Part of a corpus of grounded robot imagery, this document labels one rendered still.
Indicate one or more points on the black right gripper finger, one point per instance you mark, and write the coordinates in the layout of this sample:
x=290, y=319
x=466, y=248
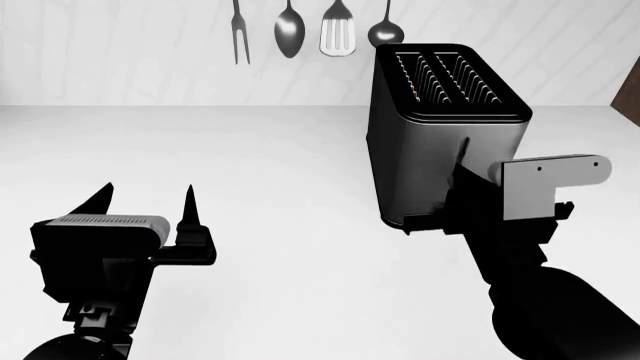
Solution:
x=472, y=195

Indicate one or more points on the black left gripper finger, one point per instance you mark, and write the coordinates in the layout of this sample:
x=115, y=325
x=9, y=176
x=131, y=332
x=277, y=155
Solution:
x=190, y=213
x=97, y=202

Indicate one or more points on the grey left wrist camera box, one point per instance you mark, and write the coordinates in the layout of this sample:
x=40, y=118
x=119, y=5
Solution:
x=107, y=234

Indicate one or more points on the brown wooden cabinet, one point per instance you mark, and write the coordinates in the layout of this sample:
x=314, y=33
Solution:
x=629, y=99

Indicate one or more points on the steel ladle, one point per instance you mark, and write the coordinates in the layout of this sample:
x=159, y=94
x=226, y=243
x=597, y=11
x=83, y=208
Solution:
x=385, y=34

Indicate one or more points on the steel serving spoon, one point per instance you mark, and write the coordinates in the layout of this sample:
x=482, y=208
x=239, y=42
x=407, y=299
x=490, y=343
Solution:
x=289, y=32

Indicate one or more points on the steel slotted spatula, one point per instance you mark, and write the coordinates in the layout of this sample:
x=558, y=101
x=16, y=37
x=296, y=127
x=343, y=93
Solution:
x=337, y=41

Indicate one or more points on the black and steel toaster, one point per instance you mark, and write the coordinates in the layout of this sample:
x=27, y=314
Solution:
x=425, y=168

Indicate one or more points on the steel carving fork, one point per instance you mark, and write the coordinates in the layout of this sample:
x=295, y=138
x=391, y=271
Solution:
x=240, y=33

